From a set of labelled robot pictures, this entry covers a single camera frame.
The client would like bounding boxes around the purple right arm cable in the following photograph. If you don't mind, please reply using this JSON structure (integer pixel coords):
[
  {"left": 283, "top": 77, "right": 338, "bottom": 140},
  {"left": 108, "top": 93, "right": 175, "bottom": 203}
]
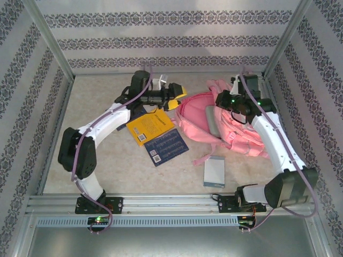
[{"left": 240, "top": 65, "right": 319, "bottom": 234}]

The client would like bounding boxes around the left controller board green light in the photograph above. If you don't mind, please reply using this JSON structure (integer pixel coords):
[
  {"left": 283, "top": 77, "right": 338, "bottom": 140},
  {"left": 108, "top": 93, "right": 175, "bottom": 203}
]
[{"left": 87, "top": 216, "right": 109, "bottom": 225}]

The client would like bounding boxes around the grey blue notebook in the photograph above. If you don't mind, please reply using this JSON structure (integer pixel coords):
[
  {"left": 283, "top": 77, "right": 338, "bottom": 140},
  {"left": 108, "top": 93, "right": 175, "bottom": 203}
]
[{"left": 203, "top": 156, "right": 225, "bottom": 187}]

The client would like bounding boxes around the aluminium frame post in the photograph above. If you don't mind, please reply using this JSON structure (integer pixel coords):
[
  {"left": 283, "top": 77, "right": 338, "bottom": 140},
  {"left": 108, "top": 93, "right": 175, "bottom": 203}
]
[
  {"left": 264, "top": 0, "right": 314, "bottom": 78},
  {"left": 21, "top": 0, "right": 76, "bottom": 79}
]

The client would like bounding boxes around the dark blue book white text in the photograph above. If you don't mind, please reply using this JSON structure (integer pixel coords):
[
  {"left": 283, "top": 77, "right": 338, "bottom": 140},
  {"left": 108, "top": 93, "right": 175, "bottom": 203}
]
[{"left": 144, "top": 128, "right": 190, "bottom": 168}]

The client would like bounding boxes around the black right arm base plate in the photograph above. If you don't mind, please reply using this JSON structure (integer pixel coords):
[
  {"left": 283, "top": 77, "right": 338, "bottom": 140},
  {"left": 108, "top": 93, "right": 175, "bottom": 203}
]
[{"left": 213, "top": 194, "right": 267, "bottom": 214}]

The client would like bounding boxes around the slotted grey cable duct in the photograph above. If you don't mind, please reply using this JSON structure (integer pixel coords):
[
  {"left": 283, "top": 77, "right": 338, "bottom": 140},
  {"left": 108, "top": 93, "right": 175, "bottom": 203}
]
[{"left": 36, "top": 215, "right": 240, "bottom": 228}]

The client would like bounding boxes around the mint green pencil case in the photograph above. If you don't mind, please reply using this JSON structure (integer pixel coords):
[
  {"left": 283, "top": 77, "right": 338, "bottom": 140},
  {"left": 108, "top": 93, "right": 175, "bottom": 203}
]
[{"left": 205, "top": 105, "right": 223, "bottom": 140}]

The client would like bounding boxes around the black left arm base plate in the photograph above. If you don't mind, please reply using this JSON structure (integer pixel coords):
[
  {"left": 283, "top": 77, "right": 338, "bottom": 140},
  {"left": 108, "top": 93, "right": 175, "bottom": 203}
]
[{"left": 76, "top": 196, "right": 124, "bottom": 215}]

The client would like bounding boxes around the aluminium mounting rail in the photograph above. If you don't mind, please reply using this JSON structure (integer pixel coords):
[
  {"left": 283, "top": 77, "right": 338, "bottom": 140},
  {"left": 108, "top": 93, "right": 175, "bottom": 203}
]
[{"left": 25, "top": 194, "right": 318, "bottom": 215}]

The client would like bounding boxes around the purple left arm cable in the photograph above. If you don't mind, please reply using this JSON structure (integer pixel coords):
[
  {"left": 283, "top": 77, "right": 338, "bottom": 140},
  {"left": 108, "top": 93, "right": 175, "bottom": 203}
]
[{"left": 70, "top": 64, "right": 154, "bottom": 236}]

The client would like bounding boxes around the pink school backpack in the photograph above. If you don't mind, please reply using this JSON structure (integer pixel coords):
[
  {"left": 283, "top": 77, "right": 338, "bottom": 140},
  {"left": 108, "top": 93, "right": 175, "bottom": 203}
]
[{"left": 175, "top": 78, "right": 271, "bottom": 166}]

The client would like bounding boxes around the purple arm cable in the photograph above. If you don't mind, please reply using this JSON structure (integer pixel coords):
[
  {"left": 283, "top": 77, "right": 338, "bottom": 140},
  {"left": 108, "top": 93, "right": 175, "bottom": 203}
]
[
  {"left": 240, "top": 65, "right": 319, "bottom": 234},
  {"left": 70, "top": 64, "right": 154, "bottom": 236}
]

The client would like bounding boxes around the yellow paperback book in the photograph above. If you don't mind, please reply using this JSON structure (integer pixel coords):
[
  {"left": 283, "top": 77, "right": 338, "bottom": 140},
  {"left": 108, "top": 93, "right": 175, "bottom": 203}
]
[{"left": 125, "top": 108, "right": 175, "bottom": 148}]

